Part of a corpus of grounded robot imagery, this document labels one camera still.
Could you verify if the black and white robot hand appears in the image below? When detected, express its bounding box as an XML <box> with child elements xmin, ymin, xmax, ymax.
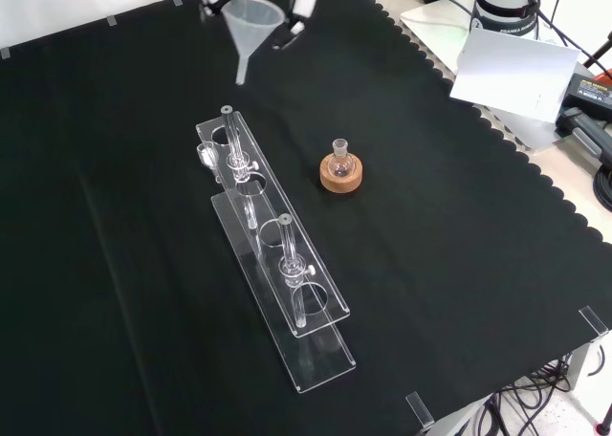
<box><xmin>196</xmin><ymin>0</ymin><xmax>320</xmax><ymax>51</ymax></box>

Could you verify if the clear plastic funnel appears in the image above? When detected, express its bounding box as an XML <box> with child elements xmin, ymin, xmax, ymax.
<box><xmin>221</xmin><ymin>0</ymin><xmax>287</xmax><ymax>86</ymax></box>

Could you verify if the clear round-bottom flask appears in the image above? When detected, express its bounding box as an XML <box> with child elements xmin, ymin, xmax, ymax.
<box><xmin>328</xmin><ymin>138</ymin><xmax>356</xmax><ymax>178</ymax></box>

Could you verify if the clear acrylic funnel stand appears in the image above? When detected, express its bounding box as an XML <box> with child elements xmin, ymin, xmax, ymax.
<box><xmin>194</xmin><ymin>104</ymin><xmax>358</xmax><ymax>396</ymax></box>

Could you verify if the pale board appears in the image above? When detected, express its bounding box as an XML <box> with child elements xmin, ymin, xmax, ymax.
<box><xmin>399</xmin><ymin>0</ymin><xmax>575</xmax><ymax>153</ymax></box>

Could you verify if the small clear glass piece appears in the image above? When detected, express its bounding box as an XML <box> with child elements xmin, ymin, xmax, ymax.
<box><xmin>195</xmin><ymin>142</ymin><xmax>221</xmax><ymax>170</ymax></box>

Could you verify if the white sheet board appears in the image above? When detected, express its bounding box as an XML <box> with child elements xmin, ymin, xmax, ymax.
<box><xmin>448</xmin><ymin>28</ymin><xmax>582</xmax><ymax>124</ymax></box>

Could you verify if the black cloth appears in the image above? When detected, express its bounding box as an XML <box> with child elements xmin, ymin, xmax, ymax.
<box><xmin>0</xmin><ymin>0</ymin><xmax>612</xmax><ymax>436</ymax></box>

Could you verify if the black power supply box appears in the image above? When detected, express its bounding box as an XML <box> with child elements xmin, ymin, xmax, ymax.
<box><xmin>561</xmin><ymin>72</ymin><xmax>612</xmax><ymax>121</ymax></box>

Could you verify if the black and grey device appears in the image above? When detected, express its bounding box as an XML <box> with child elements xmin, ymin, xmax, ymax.
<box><xmin>556</xmin><ymin>105</ymin><xmax>612</xmax><ymax>170</ymax></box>

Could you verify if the cork ring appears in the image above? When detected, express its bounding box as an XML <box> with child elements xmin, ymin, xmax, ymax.
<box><xmin>318</xmin><ymin>152</ymin><xmax>365</xmax><ymax>195</ymax></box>

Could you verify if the black coiled cable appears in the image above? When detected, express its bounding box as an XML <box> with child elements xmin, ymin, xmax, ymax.
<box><xmin>592</xmin><ymin>163</ymin><xmax>612</xmax><ymax>208</ymax></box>

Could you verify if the black cable bundle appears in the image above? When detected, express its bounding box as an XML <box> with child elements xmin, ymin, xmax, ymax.
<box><xmin>470</xmin><ymin>354</ymin><xmax>575</xmax><ymax>436</ymax></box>

